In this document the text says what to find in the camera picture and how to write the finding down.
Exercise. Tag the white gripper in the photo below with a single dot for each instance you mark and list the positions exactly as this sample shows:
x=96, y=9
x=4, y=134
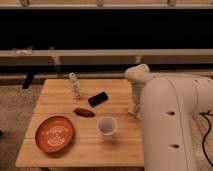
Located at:
x=136, y=96

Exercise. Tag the white sponge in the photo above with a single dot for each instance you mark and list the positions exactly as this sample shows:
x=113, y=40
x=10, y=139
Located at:
x=134, y=110

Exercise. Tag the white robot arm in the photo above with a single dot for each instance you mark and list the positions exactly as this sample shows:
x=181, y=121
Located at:
x=164, y=103

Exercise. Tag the black rectangular block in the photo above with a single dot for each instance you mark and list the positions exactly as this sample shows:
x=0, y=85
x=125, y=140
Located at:
x=97, y=99

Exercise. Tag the white paper cup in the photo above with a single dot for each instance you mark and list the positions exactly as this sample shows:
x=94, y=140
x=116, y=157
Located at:
x=107, y=127

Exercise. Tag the red-brown food item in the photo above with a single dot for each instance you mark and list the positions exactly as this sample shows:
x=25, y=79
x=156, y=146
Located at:
x=84, y=112

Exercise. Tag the small white bottle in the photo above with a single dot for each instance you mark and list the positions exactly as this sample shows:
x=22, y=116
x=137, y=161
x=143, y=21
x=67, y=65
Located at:
x=75, y=87

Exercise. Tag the wooden table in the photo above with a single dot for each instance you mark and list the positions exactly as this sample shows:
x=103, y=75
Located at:
x=88, y=149

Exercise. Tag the orange plate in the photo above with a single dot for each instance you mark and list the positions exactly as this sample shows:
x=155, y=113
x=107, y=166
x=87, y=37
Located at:
x=54, y=134

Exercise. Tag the grey horizontal rail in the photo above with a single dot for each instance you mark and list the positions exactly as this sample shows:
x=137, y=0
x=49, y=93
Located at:
x=96, y=57

